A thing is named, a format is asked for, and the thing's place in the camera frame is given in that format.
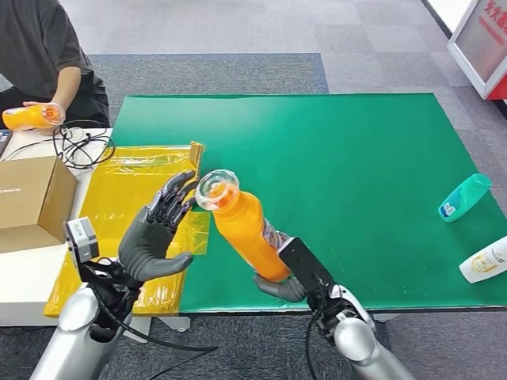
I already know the person's hand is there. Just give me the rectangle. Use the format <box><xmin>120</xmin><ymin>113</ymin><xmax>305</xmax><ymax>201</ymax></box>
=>
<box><xmin>23</xmin><ymin>99</ymin><xmax>67</xmax><ymax>138</ymax></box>

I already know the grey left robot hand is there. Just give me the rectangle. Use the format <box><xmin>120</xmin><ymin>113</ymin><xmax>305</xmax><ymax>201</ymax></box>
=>
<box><xmin>118</xmin><ymin>170</ymin><xmax>201</xmax><ymax>283</ymax></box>

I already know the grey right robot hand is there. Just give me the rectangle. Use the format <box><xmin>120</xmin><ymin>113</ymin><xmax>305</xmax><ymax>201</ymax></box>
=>
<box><xmin>253</xmin><ymin>230</ymin><xmax>337</xmax><ymax>313</ymax></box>

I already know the orange bottle with blue label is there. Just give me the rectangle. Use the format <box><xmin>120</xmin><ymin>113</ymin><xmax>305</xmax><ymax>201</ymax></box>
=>
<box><xmin>2</xmin><ymin>102</ymin><xmax>66</xmax><ymax>132</ymax></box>

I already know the orange bottle with printed label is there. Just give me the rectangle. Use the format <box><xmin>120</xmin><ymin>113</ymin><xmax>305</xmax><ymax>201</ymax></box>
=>
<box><xmin>194</xmin><ymin>169</ymin><xmax>295</xmax><ymax>283</ymax></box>

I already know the teal plastic bottle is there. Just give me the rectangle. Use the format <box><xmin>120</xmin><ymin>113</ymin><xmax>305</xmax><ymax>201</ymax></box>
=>
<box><xmin>437</xmin><ymin>173</ymin><xmax>493</xmax><ymax>223</ymax></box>

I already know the white plastic bottle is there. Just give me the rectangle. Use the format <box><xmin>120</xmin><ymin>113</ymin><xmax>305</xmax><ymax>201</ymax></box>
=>
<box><xmin>459</xmin><ymin>236</ymin><xmax>507</xmax><ymax>285</ymax></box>

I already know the yellow film-wrapped tray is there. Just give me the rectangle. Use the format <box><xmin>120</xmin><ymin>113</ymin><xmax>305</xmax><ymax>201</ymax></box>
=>
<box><xmin>43</xmin><ymin>141</ymin><xmax>212</xmax><ymax>319</ymax></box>

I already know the brown cardboard box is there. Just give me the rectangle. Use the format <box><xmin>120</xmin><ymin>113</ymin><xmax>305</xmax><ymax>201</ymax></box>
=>
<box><xmin>0</xmin><ymin>155</ymin><xmax>79</xmax><ymax>254</ymax></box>

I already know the person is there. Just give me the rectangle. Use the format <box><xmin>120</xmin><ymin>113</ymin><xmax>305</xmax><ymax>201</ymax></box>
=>
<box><xmin>0</xmin><ymin>0</ymin><xmax>110</xmax><ymax>130</ymax></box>

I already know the green table mat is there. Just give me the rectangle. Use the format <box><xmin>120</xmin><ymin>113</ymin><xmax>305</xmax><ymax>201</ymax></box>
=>
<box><xmin>110</xmin><ymin>93</ymin><xmax>507</xmax><ymax>314</ymax></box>

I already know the red and white sign board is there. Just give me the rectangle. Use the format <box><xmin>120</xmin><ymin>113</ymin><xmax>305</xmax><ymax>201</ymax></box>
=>
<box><xmin>447</xmin><ymin>0</ymin><xmax>507</xmax><ymax>101</ymax></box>

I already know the tangled black cable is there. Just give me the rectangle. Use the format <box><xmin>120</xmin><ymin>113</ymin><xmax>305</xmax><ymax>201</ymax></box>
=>
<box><xmin>52</xmin><ymin>120</ymin><xmax>116</xmax><ymax>170</ymax></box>

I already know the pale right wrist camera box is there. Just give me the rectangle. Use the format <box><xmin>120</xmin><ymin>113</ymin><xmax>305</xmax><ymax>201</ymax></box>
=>
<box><xmin>329</xmin><ymin>285</ymin><xmax>375</xmax><ymax>332</ymax></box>

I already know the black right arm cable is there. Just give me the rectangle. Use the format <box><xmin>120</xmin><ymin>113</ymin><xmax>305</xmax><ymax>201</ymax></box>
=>
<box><xmin>304</xmin><ymin>306</ymin><xmax>323</xmax><ymax>380</ymax></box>

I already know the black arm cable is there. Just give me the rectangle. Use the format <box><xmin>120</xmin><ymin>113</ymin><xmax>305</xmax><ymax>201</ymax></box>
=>
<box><xmin>88</xmin><ymin>283</ymin><xmax>219</xmax><ymax>380</ymax></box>
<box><xmin>304</xmin><ymin>306</ymin><xmax>323</xmax><ymax>380</ymax></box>

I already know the white table foot bracket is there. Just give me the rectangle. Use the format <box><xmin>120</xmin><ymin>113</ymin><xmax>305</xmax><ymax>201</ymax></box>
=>
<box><xmin>157</xmin><ymin>315</ymin><xmax>191</xmax><ymax>335</ymax></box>
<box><xmin>128</xmin><ymin>317</ymin><xmax>152</xmax><ymax>345</ymax></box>

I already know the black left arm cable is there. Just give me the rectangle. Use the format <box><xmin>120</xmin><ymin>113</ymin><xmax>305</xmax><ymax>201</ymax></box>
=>
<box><xmin>88</xmin><ymin>283</ymin><xmax>219</xmax><ymax>380</ymax></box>

